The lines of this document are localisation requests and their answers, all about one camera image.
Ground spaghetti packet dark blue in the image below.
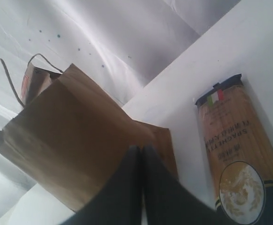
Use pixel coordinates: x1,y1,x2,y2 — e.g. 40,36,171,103
196,74,273,225

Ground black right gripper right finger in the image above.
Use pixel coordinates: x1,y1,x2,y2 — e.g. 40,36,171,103
142,146,228,225

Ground brown paper shopping bag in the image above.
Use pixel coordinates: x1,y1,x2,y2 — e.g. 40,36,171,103
0,64,177,211

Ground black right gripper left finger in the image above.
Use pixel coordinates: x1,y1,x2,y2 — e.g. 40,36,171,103
74,145,143,225

